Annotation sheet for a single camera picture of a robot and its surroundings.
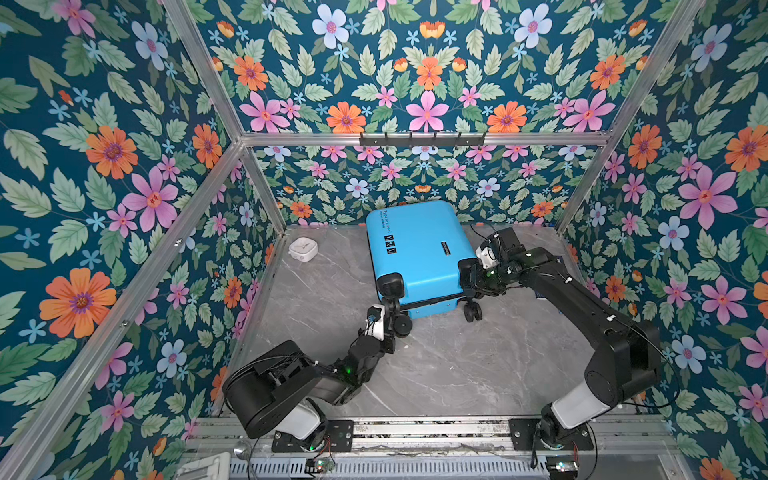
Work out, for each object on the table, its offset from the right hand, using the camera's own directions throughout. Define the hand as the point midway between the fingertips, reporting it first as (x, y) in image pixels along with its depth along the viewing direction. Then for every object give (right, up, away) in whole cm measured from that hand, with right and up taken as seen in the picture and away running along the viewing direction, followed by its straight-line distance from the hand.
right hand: (466, 283), depth 84 cm
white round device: (-55, +10, +24) cm, 61 cm away
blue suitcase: (-14, +10, +2) cm, 17 cm away
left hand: (-20, -9, 0) cm, 22 cm away
